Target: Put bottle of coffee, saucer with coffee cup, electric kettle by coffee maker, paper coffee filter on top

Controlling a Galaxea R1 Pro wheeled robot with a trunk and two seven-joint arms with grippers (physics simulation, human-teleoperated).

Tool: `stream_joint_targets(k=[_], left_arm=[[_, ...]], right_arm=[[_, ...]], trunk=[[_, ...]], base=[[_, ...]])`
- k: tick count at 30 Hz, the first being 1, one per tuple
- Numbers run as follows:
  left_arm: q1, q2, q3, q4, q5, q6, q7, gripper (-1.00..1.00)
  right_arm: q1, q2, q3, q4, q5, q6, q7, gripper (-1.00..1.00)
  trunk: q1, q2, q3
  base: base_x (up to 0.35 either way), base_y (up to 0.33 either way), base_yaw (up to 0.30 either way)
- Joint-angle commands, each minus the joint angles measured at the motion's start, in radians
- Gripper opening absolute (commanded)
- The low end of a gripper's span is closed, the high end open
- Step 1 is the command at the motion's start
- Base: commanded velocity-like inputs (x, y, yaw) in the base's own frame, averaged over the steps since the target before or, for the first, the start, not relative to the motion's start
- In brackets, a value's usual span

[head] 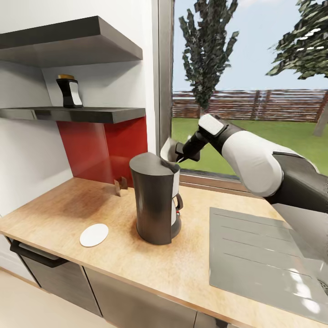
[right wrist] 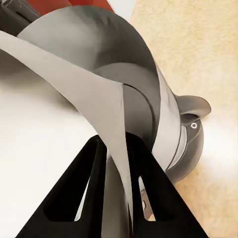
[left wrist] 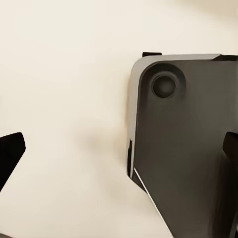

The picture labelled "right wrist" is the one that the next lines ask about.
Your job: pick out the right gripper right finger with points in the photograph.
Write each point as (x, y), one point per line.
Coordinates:
(173, 217)

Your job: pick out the coffee maker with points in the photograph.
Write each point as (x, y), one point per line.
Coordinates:
(100, 41)

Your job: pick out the countertop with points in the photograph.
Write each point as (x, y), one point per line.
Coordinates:
(195, 45)

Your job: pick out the paper coffee filter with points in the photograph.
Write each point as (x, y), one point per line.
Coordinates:
(49, 109)

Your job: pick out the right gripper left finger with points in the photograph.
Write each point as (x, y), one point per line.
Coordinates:
(54, 218)

